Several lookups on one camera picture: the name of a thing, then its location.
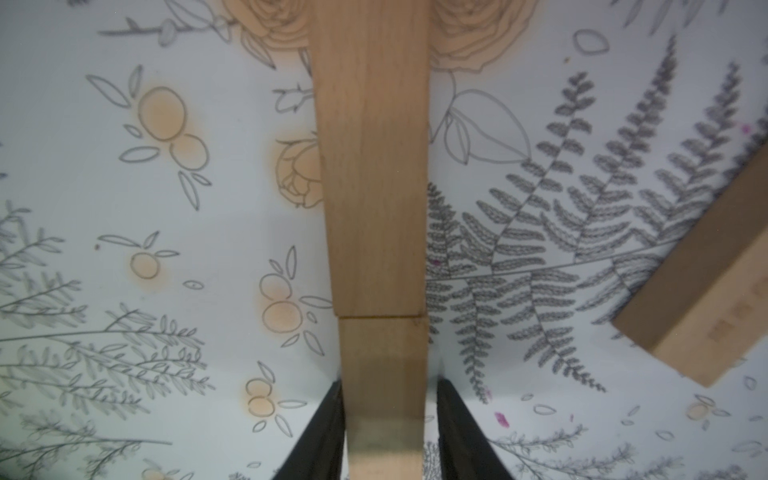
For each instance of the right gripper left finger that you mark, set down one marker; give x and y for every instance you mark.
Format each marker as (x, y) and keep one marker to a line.
(318, 453)

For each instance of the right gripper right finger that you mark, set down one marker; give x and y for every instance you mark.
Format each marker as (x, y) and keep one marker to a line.
(465, 452)

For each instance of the natural wood block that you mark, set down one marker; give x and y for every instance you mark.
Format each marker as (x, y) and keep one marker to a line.
(706, 305)
(370, 67)

